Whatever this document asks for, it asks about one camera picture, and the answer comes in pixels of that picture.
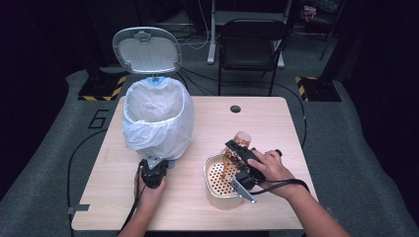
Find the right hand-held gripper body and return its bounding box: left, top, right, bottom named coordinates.
left=229, top=146, right=267, bottom=204

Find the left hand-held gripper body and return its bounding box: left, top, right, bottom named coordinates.
left=137, top=154, right=170, bottom=190

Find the white container with perforated strainer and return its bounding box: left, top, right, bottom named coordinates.
left=203, top=153, right=255, bottom=211

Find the white lidded trash can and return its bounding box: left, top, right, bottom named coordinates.
left=112, top=26, right=196, bottom=166

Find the person's left hand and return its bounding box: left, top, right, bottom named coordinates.
left=133, top=173, right=167, bottom=209

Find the person's right hand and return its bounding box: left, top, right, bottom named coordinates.
left=246, top=149, right=298, bottom=200

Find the grey tape strip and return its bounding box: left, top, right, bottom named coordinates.
left=66, top=203, right=91, bottom=215

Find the black folding chair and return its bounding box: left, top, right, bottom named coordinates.
left=216, top=18, right=289, bottom=97

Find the hazard striped stand base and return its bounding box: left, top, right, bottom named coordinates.
left=77, top=73, right=128, bottom=102
left=294, top=75, right=343, bottom=103

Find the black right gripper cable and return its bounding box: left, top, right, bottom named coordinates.
left=249, top=178, right=311, bottom=197

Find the black floor cable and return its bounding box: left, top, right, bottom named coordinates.
left=176, top=67, right=219, bottom=97
left=66, top=128, right=110, bottom=237
left=271, top=81, right=308, bottom=150

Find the white cable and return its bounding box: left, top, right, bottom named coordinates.
left=183, top=0, right=212, bottom=51

